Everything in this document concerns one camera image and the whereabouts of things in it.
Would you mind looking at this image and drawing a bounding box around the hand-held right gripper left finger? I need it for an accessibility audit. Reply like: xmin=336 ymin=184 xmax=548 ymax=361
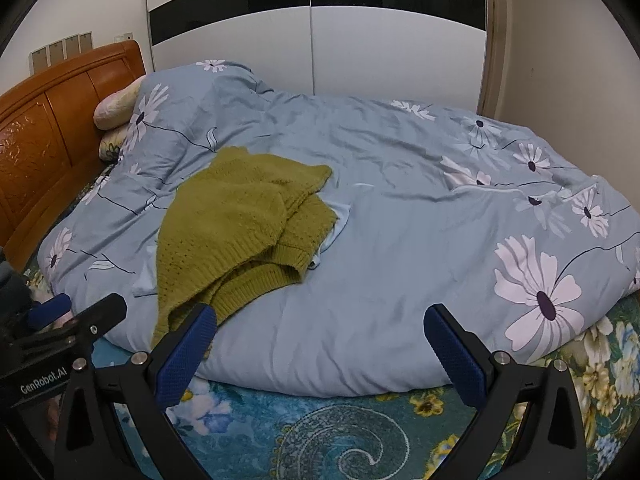
xmin=52 ymin=302 xmax=218 ymax=480

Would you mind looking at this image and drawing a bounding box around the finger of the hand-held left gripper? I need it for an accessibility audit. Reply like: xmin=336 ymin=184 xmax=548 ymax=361
xmin=10 ymin=292 xmax=128 ymax=357
xmin=26 ymin=292 xmax=72 ymax=328

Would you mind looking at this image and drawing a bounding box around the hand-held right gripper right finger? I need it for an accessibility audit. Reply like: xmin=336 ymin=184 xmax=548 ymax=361
xmin=423 ymin=303 xmax=588 ymax=480

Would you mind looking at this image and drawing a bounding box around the olive green knitted sweater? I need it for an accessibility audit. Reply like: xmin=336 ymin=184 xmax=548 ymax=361
xmin=152 ymin=146 xmax=341 ymax=348

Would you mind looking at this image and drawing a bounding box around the blue floral duvet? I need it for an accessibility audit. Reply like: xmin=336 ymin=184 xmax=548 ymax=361
xmin=37 ymin=59 xmax=640 ymax=398

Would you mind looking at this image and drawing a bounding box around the teal floral bed sheet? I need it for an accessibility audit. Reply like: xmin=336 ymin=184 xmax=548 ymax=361
xmin=22 ymin=162 xmax=640 ymax=480

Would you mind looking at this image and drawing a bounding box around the wooden headboard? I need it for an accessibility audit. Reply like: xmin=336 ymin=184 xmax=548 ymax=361
xmin=0 ymin=40 xmax=147 ymax=273

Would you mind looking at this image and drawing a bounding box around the cream floral pillow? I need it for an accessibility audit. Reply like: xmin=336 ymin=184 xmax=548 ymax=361
xmin=98 ymin=127 xmax=131 ymax=163
xmin=93 ymin=82 xmax=148 ymax=131

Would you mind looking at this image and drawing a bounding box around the light blue garment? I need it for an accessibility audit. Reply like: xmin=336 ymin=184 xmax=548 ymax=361
xmin=131 ymin=199 xmax=352 ymax=298

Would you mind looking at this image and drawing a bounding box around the white wardrobe with black stripe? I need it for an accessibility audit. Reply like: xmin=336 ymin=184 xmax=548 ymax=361
xmin=145 ymin=0 xmax=493 ymax=116

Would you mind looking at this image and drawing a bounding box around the wooden door frame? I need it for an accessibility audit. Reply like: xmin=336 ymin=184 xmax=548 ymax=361
xmin=477 ymin=0 xmax=506 ymax=116

